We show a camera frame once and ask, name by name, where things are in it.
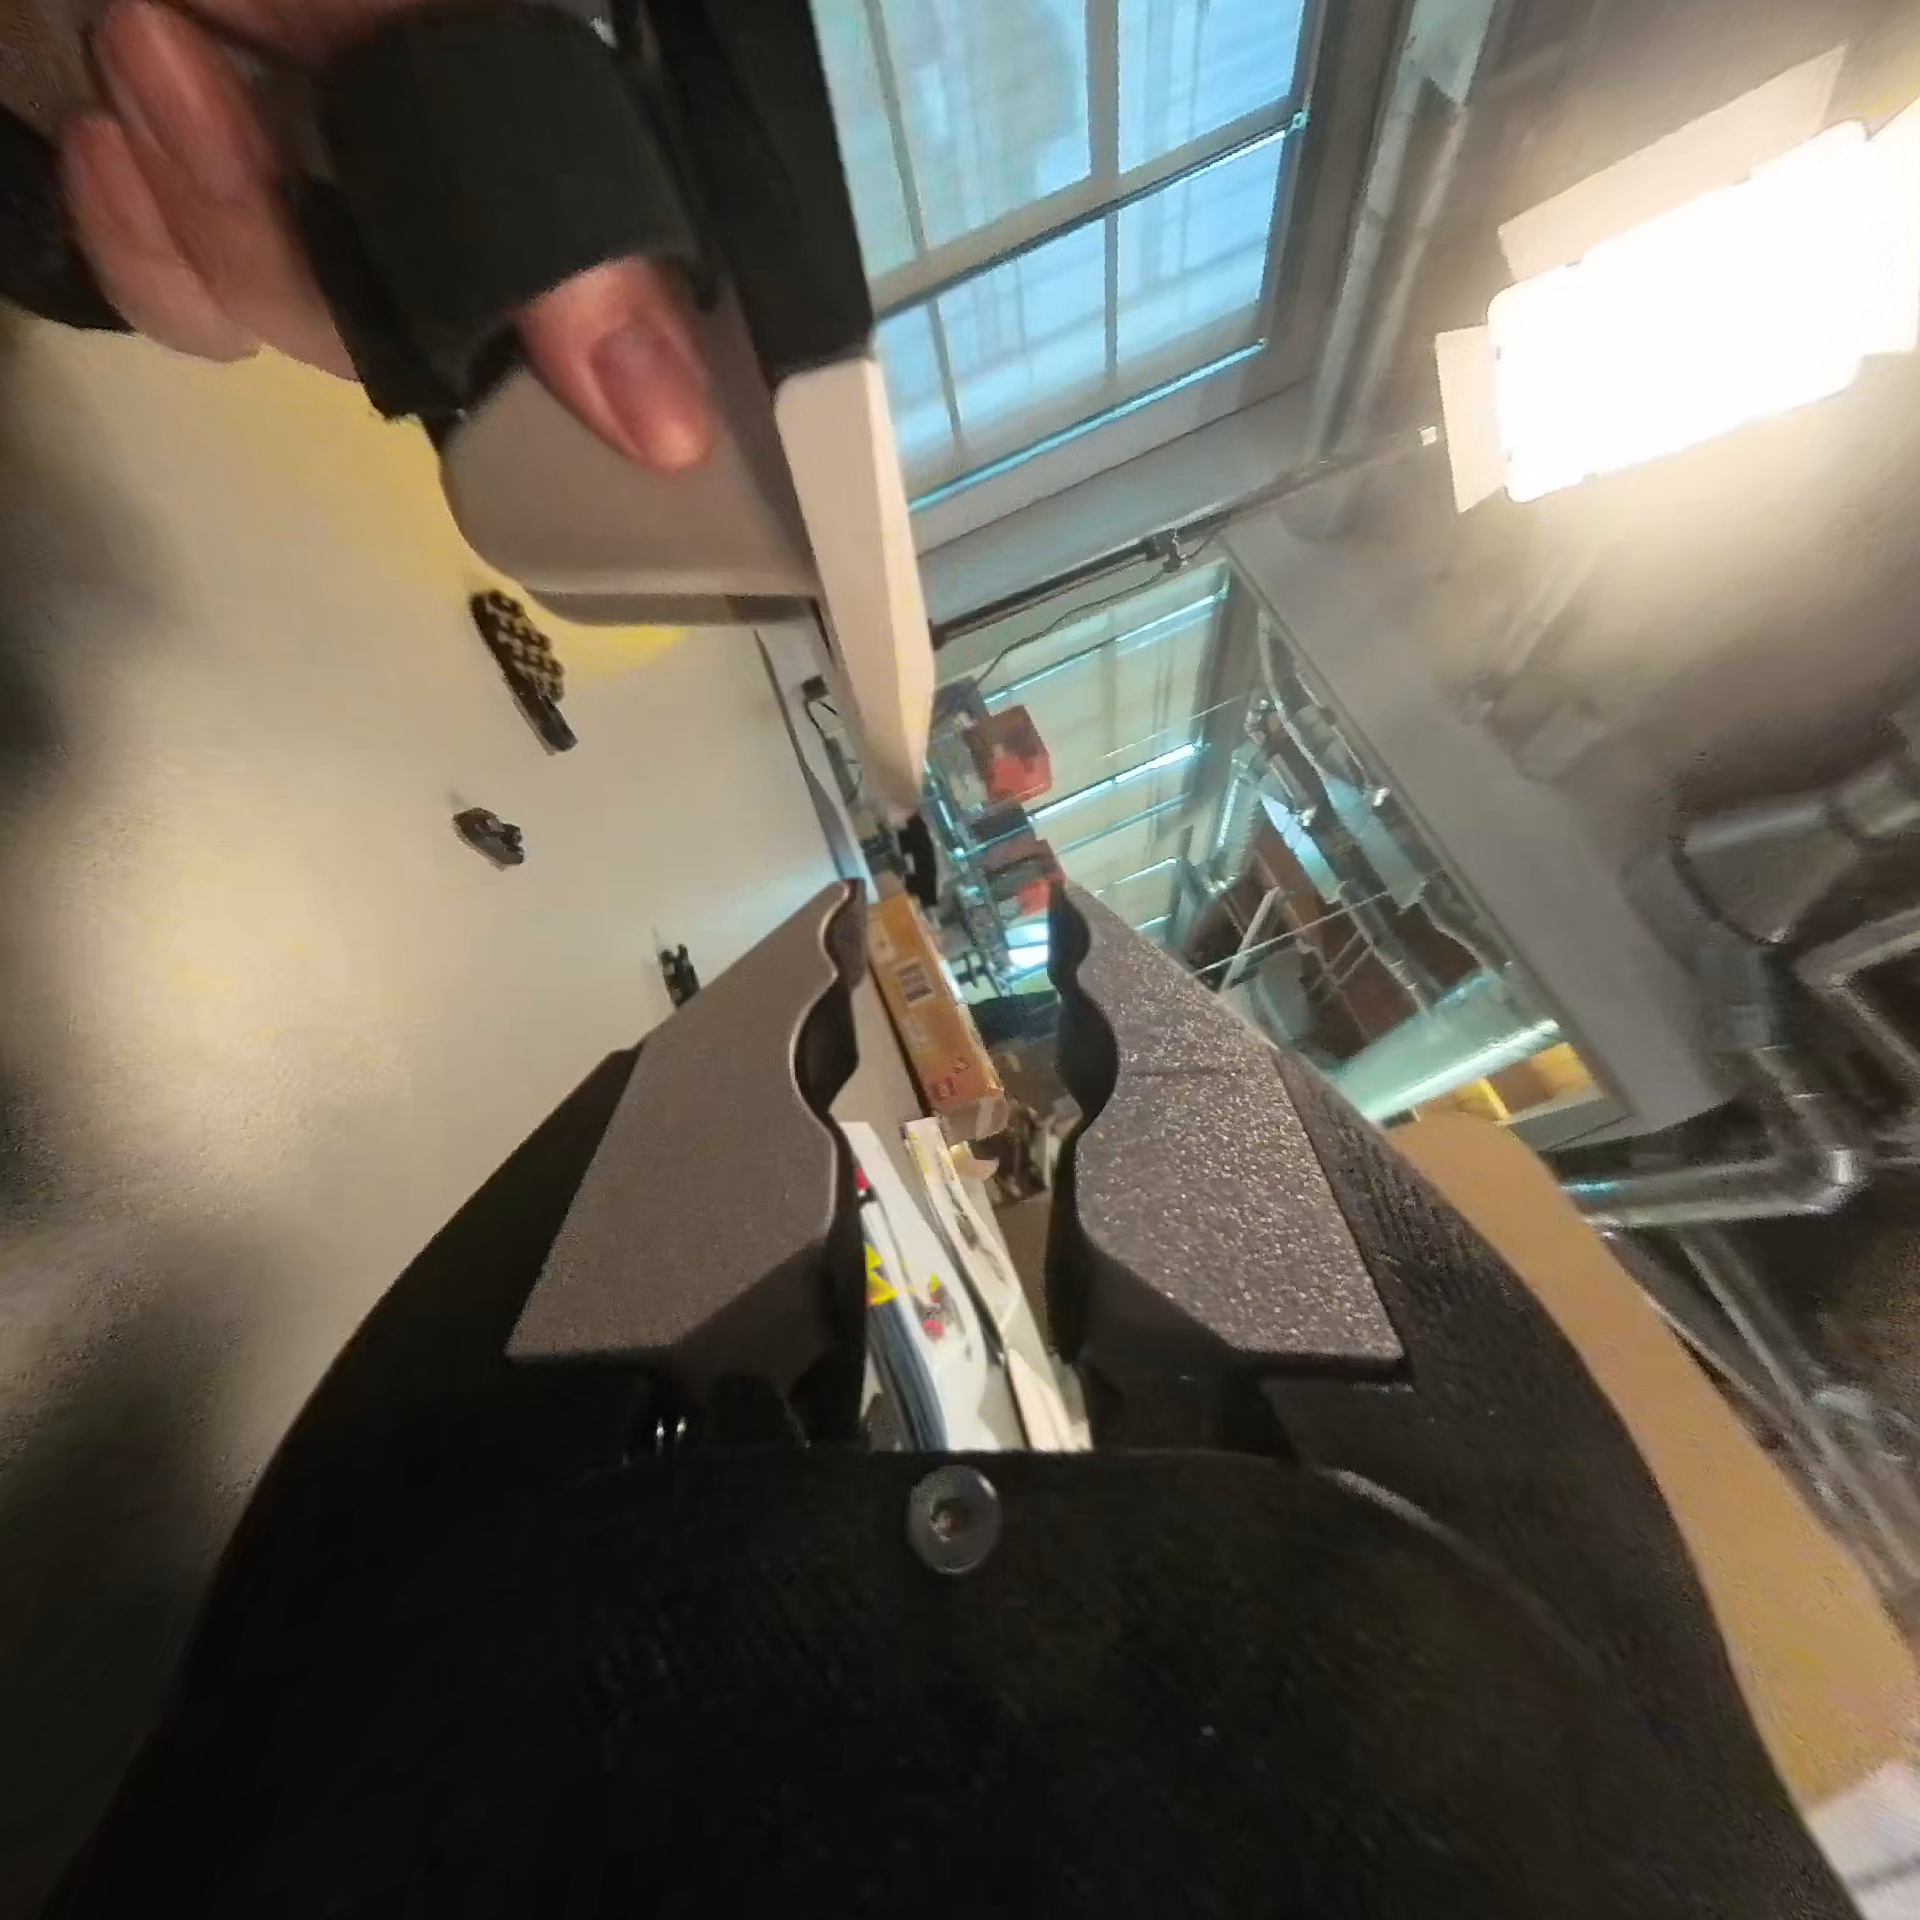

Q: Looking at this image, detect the lego instruction booklet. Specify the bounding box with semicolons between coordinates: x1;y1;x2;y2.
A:
841;1117;1096;1454

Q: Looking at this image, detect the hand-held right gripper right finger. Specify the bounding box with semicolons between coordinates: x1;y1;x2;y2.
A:
1045;882;1408;1405

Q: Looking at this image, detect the person's left hand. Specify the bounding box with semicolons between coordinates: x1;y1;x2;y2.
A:
61;0;718;471

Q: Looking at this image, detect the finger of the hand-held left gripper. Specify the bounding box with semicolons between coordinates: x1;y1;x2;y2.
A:
773;352;939;823

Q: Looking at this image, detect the round black studded lego plate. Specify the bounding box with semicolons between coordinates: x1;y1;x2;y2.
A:
469;587;570;707

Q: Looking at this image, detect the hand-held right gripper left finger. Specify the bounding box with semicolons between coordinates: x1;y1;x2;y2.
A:
504;882;872;1412

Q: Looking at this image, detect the bright led light panel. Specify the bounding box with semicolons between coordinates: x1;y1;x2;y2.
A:
1432;44;1920;505

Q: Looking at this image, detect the black light stand pole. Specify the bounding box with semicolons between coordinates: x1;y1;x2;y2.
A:
930;428;1441;632

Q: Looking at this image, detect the orange lego set box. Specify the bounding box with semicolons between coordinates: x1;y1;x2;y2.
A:
868;898;1005;1146

